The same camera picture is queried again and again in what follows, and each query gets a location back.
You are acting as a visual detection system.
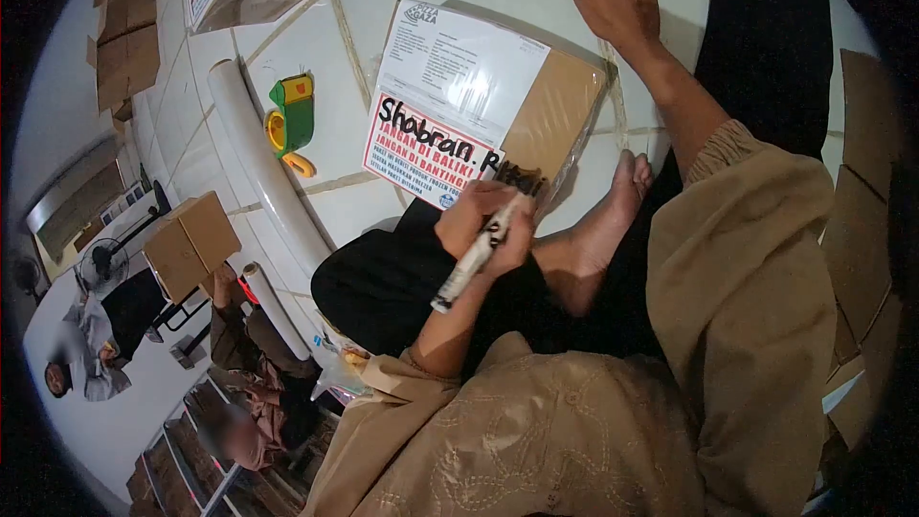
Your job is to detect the person's left hand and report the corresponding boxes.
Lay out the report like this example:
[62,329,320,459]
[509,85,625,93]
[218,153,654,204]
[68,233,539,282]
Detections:
[434,180,538,281]

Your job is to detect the person's left fingers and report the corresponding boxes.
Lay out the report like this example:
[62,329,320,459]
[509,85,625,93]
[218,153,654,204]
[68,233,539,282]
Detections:
[495,195,538,275]

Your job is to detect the white marker pen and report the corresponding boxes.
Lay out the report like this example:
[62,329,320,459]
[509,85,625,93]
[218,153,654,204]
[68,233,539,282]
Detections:
[430,194,528,315]

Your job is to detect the person's legs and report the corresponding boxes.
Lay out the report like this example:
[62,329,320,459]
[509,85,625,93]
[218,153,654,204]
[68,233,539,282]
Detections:
[311,0,835,374]

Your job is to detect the plastic-wrapped labelled cardboard parcel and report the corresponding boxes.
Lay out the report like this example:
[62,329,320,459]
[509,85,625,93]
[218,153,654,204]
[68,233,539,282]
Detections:
[361,0,611,213]

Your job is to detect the person's body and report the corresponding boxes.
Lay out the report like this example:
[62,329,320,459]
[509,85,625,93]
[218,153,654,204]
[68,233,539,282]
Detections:
[300,244,840,517]

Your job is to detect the clear plastic bag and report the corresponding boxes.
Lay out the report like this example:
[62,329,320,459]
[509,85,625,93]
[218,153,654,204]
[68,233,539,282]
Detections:
[310,330,374,403]

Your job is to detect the thin white plastic wrap roll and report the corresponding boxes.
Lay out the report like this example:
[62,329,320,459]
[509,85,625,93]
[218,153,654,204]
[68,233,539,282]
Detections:
[241,262,313,362]

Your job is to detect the green yellow tape dispenser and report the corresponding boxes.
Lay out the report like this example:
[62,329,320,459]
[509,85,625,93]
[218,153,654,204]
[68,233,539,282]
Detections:
[263,73,317,179]

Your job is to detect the long white plastic wrap roll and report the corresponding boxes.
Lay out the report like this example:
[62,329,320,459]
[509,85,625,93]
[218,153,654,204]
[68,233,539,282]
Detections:
[207,59,333,280]

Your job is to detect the plain brown cardboard box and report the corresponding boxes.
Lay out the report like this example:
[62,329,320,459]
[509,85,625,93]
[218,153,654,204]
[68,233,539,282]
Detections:
[142,191,243,305]

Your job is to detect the flat brown cardboard sheets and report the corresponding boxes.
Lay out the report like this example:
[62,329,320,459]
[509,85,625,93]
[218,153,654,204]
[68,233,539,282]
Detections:
[818,49,907,453]

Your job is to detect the black standing fan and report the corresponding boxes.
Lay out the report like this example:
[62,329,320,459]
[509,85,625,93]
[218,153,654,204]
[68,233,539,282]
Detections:
[77,202,168,297]

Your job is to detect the stack of folded cardboard boxes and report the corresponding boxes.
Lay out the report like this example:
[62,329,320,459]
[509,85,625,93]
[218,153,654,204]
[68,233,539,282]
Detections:
[86,0,168,123]

